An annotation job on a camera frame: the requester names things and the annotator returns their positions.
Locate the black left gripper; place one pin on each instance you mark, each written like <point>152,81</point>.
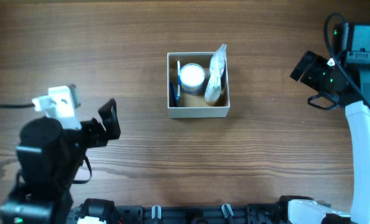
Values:
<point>99,135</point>

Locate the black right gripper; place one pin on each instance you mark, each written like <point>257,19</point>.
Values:
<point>316,63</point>

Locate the blue disposable razor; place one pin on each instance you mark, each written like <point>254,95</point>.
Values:
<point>173,94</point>

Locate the blue white toothbrush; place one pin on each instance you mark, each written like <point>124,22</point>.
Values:
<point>178,81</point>

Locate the white cotton swab tub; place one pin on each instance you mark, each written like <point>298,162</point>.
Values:
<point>192,77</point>

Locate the white amber tube bottle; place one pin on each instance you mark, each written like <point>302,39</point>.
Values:
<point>214,86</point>

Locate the dark blue spray bottle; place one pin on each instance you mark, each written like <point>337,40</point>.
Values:
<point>220,56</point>

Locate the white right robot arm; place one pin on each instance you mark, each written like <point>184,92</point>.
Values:
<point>349,48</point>

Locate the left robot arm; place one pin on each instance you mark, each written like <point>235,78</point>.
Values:
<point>49,157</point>

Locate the white cardboard box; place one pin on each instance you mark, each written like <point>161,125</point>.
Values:
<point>194,106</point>

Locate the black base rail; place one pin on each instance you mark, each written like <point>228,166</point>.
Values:
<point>105,211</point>

